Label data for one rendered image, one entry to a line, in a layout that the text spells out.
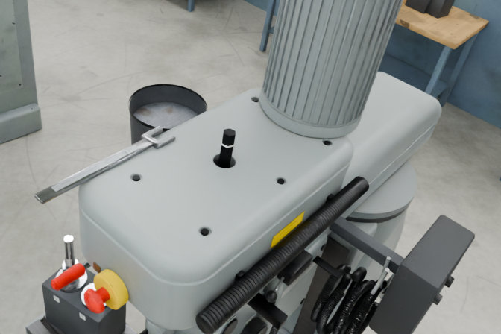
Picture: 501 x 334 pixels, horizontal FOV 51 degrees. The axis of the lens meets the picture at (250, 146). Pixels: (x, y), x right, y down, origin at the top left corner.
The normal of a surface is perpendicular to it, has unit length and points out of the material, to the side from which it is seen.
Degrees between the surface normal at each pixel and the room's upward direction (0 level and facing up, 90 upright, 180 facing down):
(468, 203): 0
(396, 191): 0
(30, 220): 0
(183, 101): 86
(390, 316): 90
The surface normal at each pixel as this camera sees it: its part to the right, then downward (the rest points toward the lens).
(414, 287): -0.63, 0.40
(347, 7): -0.06, 0.61
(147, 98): 0.69, 0.48
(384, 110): 0.16, -0.78
